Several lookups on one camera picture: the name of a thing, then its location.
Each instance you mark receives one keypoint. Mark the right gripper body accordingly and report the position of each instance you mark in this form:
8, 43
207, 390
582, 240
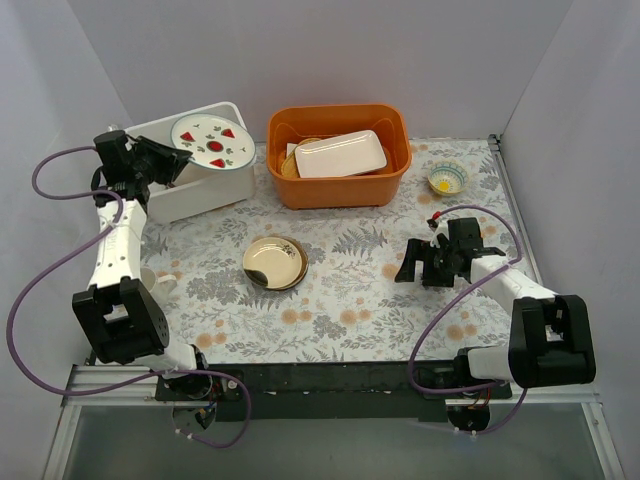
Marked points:
426, 263

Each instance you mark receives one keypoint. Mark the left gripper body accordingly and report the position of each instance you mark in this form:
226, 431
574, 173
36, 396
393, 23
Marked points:
151, 162

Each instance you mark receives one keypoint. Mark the brown glossy small plate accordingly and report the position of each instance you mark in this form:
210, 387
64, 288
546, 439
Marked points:
302, 270

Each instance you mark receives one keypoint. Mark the cream plate with black mark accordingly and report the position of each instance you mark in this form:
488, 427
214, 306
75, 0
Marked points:
272, 262

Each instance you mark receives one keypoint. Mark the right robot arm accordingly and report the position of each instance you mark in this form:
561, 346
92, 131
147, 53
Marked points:
549, 342

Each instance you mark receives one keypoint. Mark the tan round plate in bin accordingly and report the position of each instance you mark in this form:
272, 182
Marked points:
288, 167

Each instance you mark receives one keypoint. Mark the orange plastic bin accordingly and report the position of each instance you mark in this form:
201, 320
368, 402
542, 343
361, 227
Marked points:
294, 124

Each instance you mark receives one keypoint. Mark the patterned small bowl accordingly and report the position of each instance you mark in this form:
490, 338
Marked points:
448, 177

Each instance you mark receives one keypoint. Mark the floral table mat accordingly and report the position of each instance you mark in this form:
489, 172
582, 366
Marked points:
347, 307

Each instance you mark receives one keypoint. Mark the white rectangular tray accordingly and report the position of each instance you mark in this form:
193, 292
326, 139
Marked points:
344, 155

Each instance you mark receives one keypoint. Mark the white ceramic mug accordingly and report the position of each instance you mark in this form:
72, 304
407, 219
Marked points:
159, 286

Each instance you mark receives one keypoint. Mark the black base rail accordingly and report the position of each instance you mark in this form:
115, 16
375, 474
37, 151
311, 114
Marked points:
303, 391

